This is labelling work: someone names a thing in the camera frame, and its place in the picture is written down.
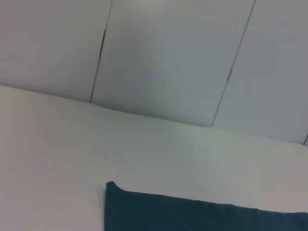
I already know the teal FREE print T-shirt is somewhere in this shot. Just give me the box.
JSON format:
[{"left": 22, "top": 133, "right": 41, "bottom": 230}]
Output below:
[{"left": 103, "top": 180, "right": 308, "bottom": 231}]

